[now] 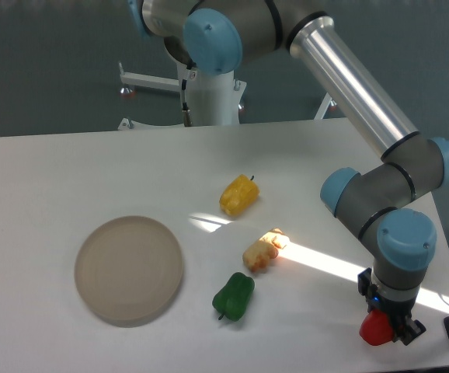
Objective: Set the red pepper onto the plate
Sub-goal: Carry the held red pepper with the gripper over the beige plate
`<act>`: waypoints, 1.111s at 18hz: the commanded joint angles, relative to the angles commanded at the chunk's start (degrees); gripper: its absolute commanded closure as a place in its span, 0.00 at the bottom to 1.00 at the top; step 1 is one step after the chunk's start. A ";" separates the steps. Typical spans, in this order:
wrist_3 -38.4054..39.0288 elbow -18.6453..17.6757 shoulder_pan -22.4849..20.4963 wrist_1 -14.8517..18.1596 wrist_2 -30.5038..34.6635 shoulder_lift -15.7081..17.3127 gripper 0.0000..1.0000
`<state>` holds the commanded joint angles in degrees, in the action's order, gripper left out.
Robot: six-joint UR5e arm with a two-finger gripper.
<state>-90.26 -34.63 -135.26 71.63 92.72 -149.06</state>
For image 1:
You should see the orange toy pepper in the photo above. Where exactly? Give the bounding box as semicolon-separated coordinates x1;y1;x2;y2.
242;228;291;273

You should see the red toy pepper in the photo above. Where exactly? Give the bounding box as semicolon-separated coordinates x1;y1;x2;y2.
359;309;394;346

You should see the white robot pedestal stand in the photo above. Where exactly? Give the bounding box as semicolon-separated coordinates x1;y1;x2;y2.
117;37;339;131

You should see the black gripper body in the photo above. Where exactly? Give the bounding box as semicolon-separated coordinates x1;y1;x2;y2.
357;268;417;326

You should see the green toy pepper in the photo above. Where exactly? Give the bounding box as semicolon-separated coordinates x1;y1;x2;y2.
212;272;255;322

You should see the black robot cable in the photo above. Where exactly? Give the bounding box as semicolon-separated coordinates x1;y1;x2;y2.
180;58;198;127

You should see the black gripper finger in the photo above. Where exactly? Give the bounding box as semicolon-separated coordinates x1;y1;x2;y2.
389;314;426;346

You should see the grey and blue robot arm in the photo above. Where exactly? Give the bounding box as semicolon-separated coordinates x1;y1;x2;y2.
128;1;449;346

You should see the beige round plate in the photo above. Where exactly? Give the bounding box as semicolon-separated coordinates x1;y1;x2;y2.
74;216;184;328

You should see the yellow toy pepper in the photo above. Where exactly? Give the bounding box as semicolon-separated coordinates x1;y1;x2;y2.
219;174;259;217

